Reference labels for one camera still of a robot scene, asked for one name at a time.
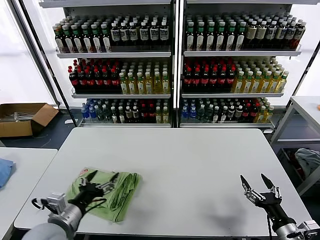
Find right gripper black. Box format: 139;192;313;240
240;173;282;212

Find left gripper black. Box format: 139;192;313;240
79;170;120;201

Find green t-shirt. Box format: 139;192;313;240
65;167;143;223

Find red item under table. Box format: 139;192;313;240
287;149;305;181

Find grey blue crumpled cloth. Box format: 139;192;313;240
294;147;320;177

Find small red cap cola bottle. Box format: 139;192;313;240
242;102;251;123
139;103;148;124
147;103;155;124
250;102;258;123

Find blue folded cloth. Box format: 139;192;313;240
0;157;16;189

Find yellow tea bottle green label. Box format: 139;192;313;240
259;71;272;94
241;71;254;94
267;71;281;94
250;71;263;94
135;71;145;95
152;71;162;95
144;71;154;95
161;71;170;95
127;71;137;95
118;72;128;95
276;70;290;93
232;71;245;94

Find brown cardboard box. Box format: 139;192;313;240
0;102;60;138

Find clear plastic packing items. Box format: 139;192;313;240
0;111;35;123

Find grey metal shelf unit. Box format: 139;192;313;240
38;0;176;129
176;0;320;131

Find black slanted pole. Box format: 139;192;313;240
293;39;320;98
17;0;78;127

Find green cap dark tea bottle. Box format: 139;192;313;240
90;23;102;53
100;23;112;53
62;24;74;54
216;21;227;51
226;21;237;51
236;21;246;51
195;21;206;51
54;26;65;54
205;21;216;51
71;23;83;54
81;23;92;54
185;21;196;51

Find dark bottle blue white label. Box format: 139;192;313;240
276;21;287;50
128;21;139;47
149;21;159;47
119;22;130;47
139;21;149;47
266;20;277;50
285;21;295;50
110;22;120;47
159;21;169;47

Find dark bottle cream label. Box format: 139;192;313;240
256;20;267;50
246;20;257;50

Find reddish drink bottle white label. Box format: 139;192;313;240
294;22;306;50

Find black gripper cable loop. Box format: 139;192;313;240
86;197;108;210

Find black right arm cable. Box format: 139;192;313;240
265;212;274;237

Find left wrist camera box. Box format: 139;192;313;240
46;192;67;213

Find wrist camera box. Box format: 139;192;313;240
46;192;67;213
301;219;320;237

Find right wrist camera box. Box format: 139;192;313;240
301;219;320;237

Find black camera cable hook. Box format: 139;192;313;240
31;197;48;210

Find grey metal frame table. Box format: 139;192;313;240
269;95;320;197

